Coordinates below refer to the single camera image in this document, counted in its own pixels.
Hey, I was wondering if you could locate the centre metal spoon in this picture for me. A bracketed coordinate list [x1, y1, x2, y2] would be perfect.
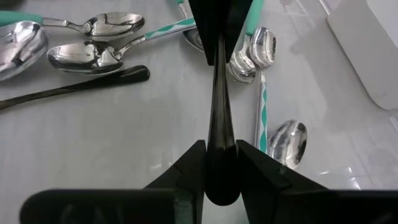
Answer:
[46, 17, 197, 77]

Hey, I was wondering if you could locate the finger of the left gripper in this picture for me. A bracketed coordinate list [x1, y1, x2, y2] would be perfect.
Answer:
[224, 0, 254, 63]
[188, 0, 233, 67]

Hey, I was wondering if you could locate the green handled silver spoon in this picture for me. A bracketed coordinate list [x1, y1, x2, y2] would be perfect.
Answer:
[266, 119, 308, 171]
[0, 11, 146, 42]
[174, 0, 206, 53]
[226, 0, 266, 86]

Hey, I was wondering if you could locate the black spoon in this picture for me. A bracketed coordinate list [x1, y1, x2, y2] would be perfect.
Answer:
[0, 64, 151, 110]
[204, 32, 243, 207]

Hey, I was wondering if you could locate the green white patterned spoon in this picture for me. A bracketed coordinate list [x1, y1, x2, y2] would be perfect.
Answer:
[0, 20, 50, 82]
[248, 26, 277, 154]

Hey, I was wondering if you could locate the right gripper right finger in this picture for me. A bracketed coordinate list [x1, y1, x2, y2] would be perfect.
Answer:
[236, 139, 398, 224]

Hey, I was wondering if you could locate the white plastic bin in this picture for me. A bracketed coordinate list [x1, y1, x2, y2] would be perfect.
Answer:
[326, 0, 398, 111]

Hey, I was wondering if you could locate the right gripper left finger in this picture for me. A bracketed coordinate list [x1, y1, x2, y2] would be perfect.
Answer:
[19, 139, 208, 224]

